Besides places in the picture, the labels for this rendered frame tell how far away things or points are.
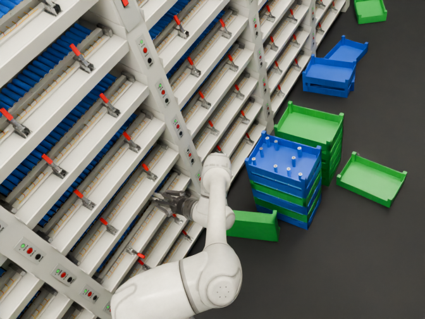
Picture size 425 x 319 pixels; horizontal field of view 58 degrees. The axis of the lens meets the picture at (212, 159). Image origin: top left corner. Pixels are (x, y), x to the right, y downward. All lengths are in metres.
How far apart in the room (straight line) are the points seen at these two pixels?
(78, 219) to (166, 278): 0.55
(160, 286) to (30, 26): 0.72
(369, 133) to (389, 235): 0.68
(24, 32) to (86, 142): 0.39
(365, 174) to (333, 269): 0.60
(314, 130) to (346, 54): 1.07
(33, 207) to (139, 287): 0.46
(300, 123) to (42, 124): 1.40
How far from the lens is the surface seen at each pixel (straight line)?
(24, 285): 1.39
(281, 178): 1.81
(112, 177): 1.44
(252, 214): 1.99
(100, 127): 1.33
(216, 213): 1.22
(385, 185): 2.32
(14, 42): 1.11
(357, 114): 2.64
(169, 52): 1.51
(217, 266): 0.90
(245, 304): 2.03
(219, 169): 1.40
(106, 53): 1.28
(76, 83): 1.22
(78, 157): 1.29
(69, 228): 1.40
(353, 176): 2.33
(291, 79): 2.72
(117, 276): 1.70
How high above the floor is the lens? 1.92
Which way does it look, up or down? 50 degrees down
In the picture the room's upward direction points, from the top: 20 degrees counter-clockwise
